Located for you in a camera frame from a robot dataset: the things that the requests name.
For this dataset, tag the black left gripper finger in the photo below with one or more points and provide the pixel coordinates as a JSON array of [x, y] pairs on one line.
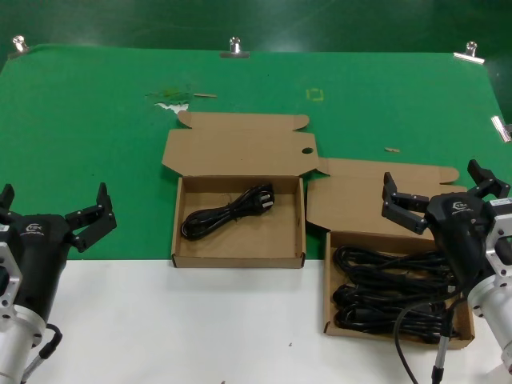
[[6, 200], [96, 220]]

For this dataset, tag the silver binder clip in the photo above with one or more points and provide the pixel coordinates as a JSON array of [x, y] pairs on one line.
[[234, 50], [470, 54], [501, 129], [19, 45]]

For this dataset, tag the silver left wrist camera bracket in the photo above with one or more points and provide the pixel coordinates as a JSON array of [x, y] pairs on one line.
[[10, 280]]

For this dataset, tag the small wooden chip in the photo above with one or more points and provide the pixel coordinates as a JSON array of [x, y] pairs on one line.
[[391, 150]]

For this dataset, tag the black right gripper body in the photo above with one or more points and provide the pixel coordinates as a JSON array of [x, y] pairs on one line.
[[460, 232]]

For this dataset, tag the green table mat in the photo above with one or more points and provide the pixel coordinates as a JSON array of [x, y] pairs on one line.
[[80, 140]]

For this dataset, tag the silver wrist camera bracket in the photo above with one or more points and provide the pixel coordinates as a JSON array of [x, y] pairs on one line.
[[10, 280], [500, 232]]

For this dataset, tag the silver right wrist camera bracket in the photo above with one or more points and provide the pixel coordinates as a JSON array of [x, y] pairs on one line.
[[500, 232]]

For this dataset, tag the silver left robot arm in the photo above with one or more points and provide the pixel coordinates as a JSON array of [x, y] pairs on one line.
[[16, 344]]

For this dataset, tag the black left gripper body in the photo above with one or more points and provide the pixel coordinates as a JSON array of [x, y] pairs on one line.
[[40, 248]]

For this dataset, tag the open cardboard box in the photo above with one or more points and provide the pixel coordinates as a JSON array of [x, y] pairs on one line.
[[352, 200], [240, 152]]

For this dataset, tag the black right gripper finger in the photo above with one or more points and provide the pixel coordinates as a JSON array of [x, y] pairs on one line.
[[490, 182], [402, 208]]

